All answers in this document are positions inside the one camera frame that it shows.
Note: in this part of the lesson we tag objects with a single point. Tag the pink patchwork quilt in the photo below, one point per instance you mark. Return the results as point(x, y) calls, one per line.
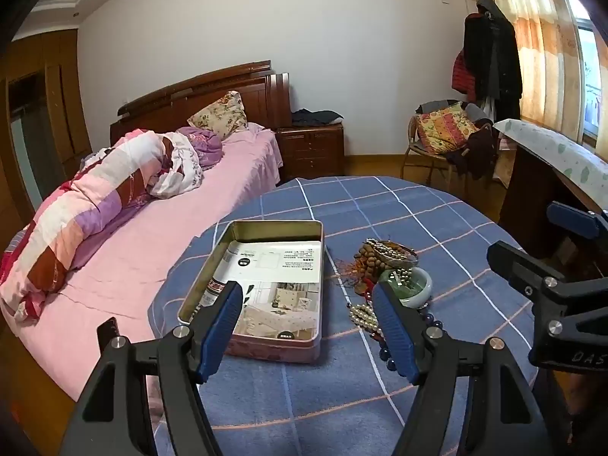
point(76, 213)

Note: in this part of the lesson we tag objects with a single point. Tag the silver bangle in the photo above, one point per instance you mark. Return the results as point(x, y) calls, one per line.
point(412, 252)

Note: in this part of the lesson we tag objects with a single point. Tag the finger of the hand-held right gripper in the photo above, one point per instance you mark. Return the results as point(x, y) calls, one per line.
point(522, 266)
point(570, 218)

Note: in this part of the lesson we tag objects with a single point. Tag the orange patterned curtain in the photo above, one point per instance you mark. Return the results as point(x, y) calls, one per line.
point(541, 57)

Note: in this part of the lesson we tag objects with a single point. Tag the purple blanket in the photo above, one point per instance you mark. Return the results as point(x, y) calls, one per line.
point(206, 145)

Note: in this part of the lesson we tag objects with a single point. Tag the dark folded clothes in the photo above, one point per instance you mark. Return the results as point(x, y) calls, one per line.
point(316, 118)

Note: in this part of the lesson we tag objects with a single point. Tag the printed paper leaflet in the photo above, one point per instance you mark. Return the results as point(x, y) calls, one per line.
point(280, 294)

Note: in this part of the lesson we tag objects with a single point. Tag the floral pillow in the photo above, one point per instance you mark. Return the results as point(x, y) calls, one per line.
point(221, 116)

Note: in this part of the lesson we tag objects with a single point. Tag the black hanging coat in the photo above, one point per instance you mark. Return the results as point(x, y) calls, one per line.
point(494, 57)

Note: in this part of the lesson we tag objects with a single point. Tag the metal frame chair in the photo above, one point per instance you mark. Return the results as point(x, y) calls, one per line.
point(418, 152)

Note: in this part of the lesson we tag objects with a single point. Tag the wooden bed with pink sheet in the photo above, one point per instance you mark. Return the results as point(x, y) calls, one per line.
point(142, 247)

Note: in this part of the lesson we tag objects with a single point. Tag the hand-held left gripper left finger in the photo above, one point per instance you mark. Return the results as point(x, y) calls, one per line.
point(223, 327)

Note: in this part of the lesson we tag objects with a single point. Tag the red padded jacket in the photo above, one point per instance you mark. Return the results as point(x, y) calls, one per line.
point(458, 76)

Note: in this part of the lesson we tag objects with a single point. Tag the colourful patterned cushion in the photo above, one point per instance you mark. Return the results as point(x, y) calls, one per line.
point(444, 128)

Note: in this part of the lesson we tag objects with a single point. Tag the wooden nightstand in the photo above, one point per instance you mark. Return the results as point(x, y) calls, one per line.
point(308, 152)

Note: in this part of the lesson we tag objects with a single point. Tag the pale jade bangle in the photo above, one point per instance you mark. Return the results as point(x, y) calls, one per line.
point(425, 289)

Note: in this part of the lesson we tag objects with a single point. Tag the window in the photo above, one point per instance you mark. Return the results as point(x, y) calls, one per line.
point(591, 80)

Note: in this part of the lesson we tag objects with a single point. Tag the dark wooden desk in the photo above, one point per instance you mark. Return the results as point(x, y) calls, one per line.
point(527, 190)

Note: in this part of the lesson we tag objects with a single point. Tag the white floral sheet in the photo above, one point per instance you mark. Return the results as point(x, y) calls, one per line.
point(183, 171)

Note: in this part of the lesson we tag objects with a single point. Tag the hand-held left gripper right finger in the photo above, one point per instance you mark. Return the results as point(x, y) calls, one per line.
point(394, 332)

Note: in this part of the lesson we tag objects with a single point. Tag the blue checked tablecloth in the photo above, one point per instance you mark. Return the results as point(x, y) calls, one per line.
point(380, 209)

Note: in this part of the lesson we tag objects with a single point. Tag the dark red garment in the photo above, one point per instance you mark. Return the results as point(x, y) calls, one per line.
point(477, 152)

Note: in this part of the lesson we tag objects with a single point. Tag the wooden wardrobe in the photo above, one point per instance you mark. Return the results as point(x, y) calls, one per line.
point(61, 80)

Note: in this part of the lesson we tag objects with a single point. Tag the metal tin box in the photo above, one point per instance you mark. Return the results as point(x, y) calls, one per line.
point(270, 349)

